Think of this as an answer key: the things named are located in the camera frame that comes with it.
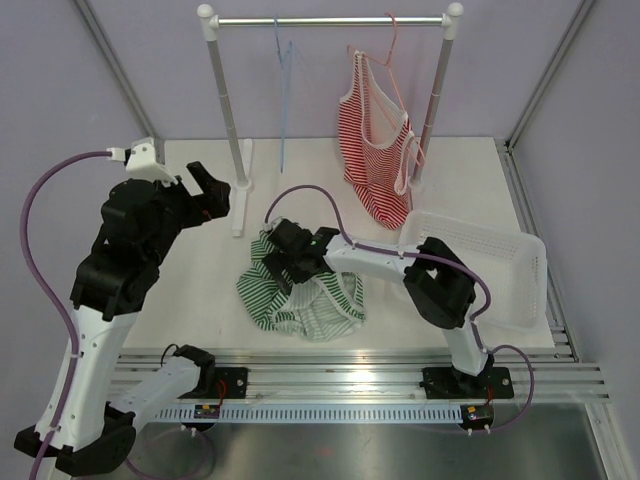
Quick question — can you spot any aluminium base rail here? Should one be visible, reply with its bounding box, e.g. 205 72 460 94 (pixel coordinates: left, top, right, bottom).
99 347 614 404

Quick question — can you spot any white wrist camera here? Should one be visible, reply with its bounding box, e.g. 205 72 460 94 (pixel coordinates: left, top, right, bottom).
107 137 177 186
264 217 289 235

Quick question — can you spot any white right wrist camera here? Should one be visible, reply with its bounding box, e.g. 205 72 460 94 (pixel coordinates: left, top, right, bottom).
264 217 289 235

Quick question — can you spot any white slotted cable duct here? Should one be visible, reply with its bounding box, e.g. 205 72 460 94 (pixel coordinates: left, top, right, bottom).
154 404 462 424

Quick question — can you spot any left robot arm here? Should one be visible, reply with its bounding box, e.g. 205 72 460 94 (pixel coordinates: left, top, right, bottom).
14 162 231 477

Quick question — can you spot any white plastic basket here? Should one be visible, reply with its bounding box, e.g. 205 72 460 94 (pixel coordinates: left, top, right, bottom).
399 210 547 335

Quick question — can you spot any green striped tank top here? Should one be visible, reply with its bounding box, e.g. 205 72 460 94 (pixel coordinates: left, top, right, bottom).
236 231 366 342

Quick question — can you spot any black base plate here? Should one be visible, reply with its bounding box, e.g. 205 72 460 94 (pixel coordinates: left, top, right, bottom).
420 366 515 400
193 367 249 400

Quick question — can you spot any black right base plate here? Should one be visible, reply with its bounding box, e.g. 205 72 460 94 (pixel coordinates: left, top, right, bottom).
420 366 515 400

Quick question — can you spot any red striped tank top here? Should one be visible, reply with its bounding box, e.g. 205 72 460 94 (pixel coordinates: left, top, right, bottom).
338 50 415 230

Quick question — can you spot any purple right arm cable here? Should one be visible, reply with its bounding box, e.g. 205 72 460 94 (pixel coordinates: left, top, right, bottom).
264 185 539 435

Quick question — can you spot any white and silver clothes rack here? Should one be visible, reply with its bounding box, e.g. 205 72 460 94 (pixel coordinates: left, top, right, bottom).
197 2 464 238

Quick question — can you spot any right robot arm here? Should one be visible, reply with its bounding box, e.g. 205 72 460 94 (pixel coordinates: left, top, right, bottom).
263 218 495 398

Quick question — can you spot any pink wire hanger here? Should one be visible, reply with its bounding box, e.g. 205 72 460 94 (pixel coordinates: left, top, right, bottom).
338 12 426 169

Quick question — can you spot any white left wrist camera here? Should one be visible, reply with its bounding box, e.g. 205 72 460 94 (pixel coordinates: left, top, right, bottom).
107 137 177 186

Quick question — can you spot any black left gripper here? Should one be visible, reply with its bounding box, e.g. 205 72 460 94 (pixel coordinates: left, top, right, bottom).
144 161 230 266

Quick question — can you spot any blue wire hanger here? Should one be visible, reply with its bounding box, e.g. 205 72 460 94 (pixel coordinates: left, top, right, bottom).
273 16 294 173

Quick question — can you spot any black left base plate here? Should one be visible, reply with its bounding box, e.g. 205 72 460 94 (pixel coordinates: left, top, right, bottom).
193 367 249 400

